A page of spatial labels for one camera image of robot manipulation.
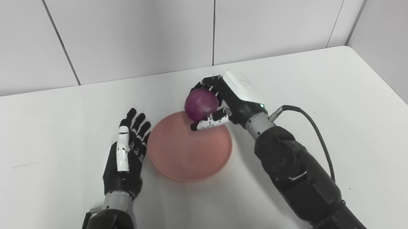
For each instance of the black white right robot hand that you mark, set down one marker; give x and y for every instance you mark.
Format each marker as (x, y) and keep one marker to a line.
(241, 102)

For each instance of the pink round plate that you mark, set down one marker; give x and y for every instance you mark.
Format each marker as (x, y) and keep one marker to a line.
(189, 155)

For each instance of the purple red onion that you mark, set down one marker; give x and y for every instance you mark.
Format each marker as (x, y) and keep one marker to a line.
(200, 103)

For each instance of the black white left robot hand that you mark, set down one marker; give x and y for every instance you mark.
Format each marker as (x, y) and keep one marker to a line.
(133, 173)

